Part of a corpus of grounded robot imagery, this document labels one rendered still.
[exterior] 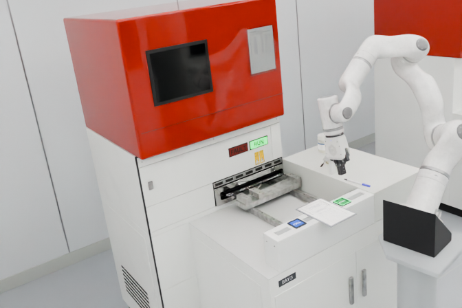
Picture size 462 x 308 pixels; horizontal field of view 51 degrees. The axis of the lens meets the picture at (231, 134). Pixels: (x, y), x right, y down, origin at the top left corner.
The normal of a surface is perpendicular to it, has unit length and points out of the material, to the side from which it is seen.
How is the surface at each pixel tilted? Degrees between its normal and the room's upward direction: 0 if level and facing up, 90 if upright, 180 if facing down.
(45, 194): 90
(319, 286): 90
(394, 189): 90
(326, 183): 90
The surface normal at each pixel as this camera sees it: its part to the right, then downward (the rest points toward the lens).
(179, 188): 0.56, 0.21
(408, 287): -0.68, 0.30
